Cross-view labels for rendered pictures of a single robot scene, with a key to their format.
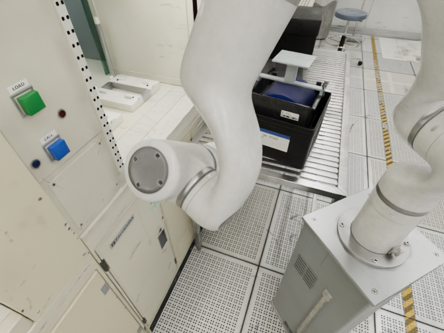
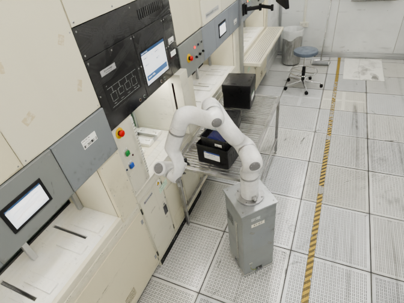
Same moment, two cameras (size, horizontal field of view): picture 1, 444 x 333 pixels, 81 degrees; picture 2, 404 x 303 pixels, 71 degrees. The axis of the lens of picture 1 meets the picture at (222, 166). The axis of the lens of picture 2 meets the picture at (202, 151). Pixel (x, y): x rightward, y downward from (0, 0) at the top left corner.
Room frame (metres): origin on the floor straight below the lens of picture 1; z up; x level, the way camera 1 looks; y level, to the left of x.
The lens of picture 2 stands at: (-0.97, -0.33, 2.24)
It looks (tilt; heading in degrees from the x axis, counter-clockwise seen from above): 38 degrees down; 8
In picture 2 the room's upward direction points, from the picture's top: 8 degrees counter-clockwise
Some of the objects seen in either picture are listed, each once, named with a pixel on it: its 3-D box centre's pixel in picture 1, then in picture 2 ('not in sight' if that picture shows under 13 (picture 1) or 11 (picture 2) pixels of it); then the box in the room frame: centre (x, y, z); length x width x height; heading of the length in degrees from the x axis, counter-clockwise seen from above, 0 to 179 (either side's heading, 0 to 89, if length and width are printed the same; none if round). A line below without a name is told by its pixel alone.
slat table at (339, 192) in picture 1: (277, 145); (235, 157); (1.25, -0.35, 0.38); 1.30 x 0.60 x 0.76; 160
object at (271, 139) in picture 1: (282, 119); (220, 146); (0.84, -0.23, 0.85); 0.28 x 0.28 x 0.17; 62
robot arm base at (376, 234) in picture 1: (386, 217); (249, 185); (0.39, -0.43, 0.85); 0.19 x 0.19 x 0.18
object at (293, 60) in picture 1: (285, 102); (219, 138); (0.84, -0.23, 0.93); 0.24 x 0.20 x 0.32; 62
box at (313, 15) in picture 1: (292, 34); (239, 91); (1.70, -0.43, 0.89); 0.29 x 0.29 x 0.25; 74
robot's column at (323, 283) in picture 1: (332, 287); (250, 229); (0.39, -0.43, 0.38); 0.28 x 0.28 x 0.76; 25
